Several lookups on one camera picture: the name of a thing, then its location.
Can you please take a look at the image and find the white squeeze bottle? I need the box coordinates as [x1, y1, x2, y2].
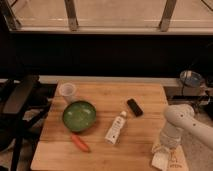
[105, 111, 127, 145]

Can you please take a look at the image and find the orange carrot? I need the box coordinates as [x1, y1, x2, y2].
[71, 134, 90, 152]

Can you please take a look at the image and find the white sponge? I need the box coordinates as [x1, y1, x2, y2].
[152, 148, 170, 171]

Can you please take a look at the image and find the metal window frame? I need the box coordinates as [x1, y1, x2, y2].
[0, 0, 213, 35]

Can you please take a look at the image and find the black rectangular block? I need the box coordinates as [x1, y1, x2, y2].
[127, 99, 143, 117]

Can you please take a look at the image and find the round metal dish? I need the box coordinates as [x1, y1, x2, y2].
[180, 70, 203, 87]

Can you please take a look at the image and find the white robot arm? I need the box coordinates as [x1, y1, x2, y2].
[159, 104, 213, 150]

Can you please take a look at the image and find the green ceramic bowl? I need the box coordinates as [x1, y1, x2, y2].
[62, 101, 96, 132]

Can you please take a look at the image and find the black chair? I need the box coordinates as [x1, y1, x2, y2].
[0, 75, 51, 171]

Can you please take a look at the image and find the clear plastic cup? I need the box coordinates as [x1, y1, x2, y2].
[59, 83, 76, 103]

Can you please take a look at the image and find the wooden cutting board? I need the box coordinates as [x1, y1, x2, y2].
[31, 82, 167, 171]

